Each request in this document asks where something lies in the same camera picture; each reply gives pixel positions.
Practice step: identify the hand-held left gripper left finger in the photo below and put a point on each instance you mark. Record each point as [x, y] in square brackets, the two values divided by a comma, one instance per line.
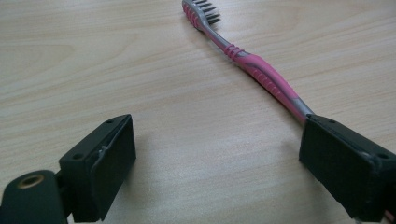
[99, 168]

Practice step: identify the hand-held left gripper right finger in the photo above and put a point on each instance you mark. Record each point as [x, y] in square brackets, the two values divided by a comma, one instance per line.
[345, 165]

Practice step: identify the pink and grey toothbrush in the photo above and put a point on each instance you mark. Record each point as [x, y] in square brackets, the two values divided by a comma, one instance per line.
[264, 74]

